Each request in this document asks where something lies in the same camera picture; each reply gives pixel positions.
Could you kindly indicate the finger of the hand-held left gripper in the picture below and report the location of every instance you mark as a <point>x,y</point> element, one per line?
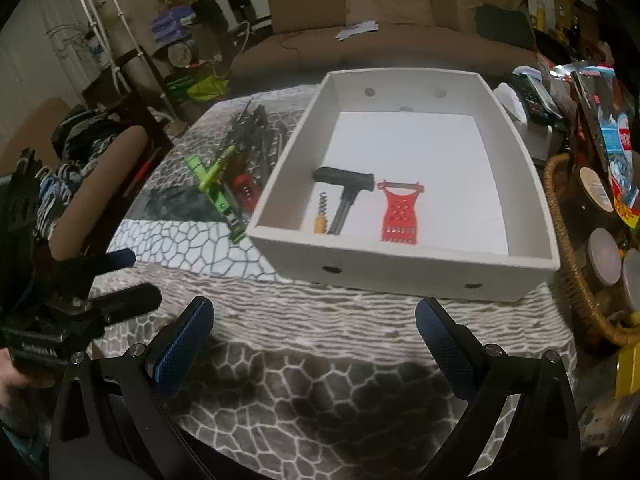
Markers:
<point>135,300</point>
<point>117,260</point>

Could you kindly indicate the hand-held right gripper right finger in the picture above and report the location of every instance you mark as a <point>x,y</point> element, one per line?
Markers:
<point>445,350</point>

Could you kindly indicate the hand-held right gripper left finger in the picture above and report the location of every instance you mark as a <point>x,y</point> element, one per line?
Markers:
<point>180,355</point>

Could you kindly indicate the white rectangular container box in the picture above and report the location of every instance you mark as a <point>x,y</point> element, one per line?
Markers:
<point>400,270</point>

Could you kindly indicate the red plastic grater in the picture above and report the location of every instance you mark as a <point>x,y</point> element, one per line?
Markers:
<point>399,212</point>

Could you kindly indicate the person's left hand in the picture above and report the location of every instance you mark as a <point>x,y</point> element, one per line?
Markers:
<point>22,387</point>

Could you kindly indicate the brown chair back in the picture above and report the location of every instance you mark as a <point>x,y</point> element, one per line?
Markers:
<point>95,195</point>

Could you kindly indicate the pile of dark clothes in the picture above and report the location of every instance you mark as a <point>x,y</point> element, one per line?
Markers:
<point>75,135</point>

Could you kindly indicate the red plastic kitchen tool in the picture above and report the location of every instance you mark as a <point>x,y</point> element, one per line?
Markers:
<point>245,187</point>

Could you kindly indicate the wicker basket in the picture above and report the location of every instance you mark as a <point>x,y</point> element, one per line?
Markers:
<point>565,240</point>

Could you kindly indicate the yellow packet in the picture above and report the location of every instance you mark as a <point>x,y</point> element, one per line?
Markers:
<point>627,370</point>

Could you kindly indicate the jar with pale lid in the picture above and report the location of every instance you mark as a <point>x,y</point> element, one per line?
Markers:
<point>631,277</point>
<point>605,255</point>
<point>595,187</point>

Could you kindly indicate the pile of dark utensils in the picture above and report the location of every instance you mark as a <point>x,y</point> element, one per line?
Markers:
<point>250,125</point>

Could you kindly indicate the bright green bag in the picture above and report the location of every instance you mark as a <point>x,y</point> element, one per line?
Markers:
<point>207,87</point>

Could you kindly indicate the grey flat box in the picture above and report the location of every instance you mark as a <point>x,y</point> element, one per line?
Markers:
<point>540,140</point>

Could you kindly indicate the purple boxes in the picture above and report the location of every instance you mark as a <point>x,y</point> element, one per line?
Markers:
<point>170,22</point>

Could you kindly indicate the white metal rack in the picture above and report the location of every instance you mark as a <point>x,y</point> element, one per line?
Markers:
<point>100,10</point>

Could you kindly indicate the white cloth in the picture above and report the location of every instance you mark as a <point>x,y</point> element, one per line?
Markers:
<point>510,100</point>

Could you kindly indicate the black device with coloured buttons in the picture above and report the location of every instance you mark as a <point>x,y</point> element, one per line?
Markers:
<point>535,95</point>

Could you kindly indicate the colourful printed bag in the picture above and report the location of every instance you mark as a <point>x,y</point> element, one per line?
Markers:
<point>615,135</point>

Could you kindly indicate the brown sofa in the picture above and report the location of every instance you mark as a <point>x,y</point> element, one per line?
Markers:
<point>400,45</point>

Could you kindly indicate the dark cushion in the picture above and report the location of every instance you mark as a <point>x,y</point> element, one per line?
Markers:
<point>502,25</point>

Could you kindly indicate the white papers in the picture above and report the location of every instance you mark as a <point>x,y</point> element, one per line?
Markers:
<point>357,29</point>

